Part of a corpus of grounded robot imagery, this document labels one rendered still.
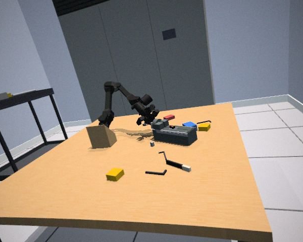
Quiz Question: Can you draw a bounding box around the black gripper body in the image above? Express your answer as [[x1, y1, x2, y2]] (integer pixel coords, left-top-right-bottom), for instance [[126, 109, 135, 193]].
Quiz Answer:
[[136, 107, 160, 126]]

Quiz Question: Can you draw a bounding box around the red flat block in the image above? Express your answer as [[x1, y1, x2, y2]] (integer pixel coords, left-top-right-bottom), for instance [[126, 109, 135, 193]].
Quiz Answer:
[[163, 115, 175, 120]]

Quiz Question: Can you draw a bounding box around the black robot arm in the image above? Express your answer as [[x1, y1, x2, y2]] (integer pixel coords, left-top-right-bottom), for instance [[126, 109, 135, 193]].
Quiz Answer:
[[98, 82, 155, 128]]

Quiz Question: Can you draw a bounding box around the blue rectangular block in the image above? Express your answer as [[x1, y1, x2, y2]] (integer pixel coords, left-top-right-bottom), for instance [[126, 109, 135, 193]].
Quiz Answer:
[[182, 122, 197, 131]]

